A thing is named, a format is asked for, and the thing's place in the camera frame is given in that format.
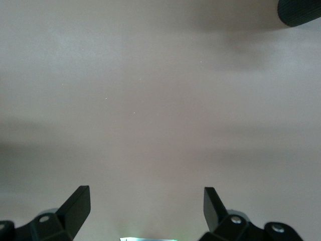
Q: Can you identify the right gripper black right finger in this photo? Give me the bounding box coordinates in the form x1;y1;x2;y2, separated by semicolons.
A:
199;186;304;241

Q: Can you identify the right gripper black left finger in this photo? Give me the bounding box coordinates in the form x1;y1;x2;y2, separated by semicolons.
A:
0;185;91;241

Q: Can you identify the black ribbed rounded pad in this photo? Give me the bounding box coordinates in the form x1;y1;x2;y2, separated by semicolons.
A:
277;0;321;28

